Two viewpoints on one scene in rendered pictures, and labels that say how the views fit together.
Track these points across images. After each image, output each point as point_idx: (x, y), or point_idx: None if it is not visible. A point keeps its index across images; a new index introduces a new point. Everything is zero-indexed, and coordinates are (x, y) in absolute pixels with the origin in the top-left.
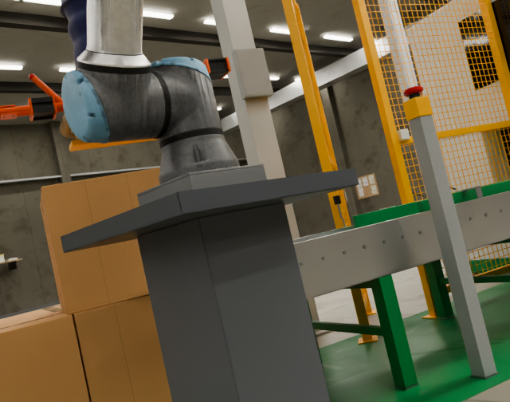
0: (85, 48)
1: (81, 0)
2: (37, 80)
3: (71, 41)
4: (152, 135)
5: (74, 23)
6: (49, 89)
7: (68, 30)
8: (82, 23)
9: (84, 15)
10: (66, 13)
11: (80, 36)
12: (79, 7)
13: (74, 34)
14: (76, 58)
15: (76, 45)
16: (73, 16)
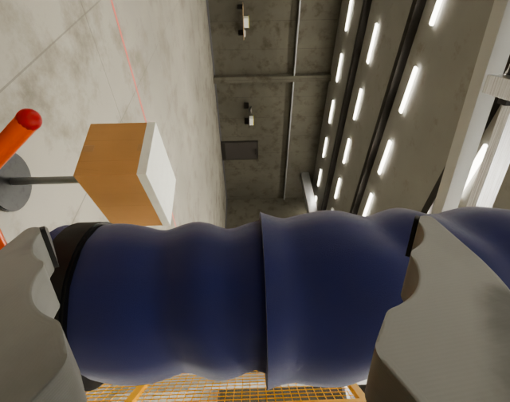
0: (103, 297)
1: (254, 313)
2: (11, 133)
3: (181, 228)
4: None
5: (192, 273)
6: None
7: (196, 235)
8: (182, 302)
9: (203, 317)
10: (245, 238)
11: (153, 283)
12: (237, 297)
13: (171, 258)
14: (100, 252)
15: (135, 262)
16: (218, 271)
